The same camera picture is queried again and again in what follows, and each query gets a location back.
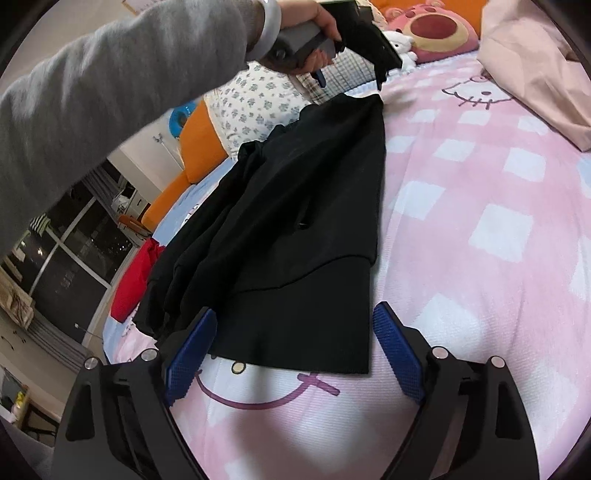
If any white desk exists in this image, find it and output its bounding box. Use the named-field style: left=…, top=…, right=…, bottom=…
left=111, top=182, right=148, bottom=217

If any blue inflatable ring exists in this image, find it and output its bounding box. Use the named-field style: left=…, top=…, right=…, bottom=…
left=168, top=105, right=199, bottom=138

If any white plush lamb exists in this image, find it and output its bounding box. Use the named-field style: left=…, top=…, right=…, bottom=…
left=385, top=31, right=419, bottom=71

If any person's left forearm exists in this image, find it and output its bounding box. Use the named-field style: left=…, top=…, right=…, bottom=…
left=0, top=0, right=283, bottom=259

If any pale pink jacket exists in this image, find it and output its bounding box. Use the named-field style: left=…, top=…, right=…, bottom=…
left=478, top=0, right=591, bottom=151

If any white floral pillow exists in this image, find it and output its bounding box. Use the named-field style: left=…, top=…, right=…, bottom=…
left=210, top=62, right=319, bottom=158

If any pink plush bear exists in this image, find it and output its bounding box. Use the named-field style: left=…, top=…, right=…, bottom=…
left=385, top=0, right=481, bottom=63

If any red sweater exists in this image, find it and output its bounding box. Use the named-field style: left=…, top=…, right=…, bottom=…
left=111, top=240, right=167, bottom=321

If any large window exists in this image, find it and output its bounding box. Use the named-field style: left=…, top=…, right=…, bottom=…
left=0, top=157, right=153, bottom=352

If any beige patchwork pillow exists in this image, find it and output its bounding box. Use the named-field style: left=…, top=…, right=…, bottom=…
left=291, top=51, right=384, bottom=104

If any grey curtain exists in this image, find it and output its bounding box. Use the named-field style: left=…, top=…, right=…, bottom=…
left=85, top=161, right=123, bottom=204
left=25, top=318, right=105, bottom=374

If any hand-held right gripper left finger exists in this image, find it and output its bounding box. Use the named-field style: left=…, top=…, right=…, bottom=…
left=53, top=307, right=218, bottom=480

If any person's left hand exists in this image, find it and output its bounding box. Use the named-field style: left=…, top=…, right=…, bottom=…
left=277, top=0, right=343, bottom=70

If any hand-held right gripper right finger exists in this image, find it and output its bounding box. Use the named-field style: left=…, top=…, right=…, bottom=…
left=372, top=301, right=541, bottom=480

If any black zip jacket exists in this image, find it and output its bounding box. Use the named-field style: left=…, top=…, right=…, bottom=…
left=134, top=92, right=389, bottom=374

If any pink checked printed blanket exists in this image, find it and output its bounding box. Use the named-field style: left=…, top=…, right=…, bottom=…
left=104, top=51, right=591, bottom=480

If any orange chair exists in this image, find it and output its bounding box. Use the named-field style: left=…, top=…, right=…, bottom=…
left=117, top=215, right=155, bottom=238

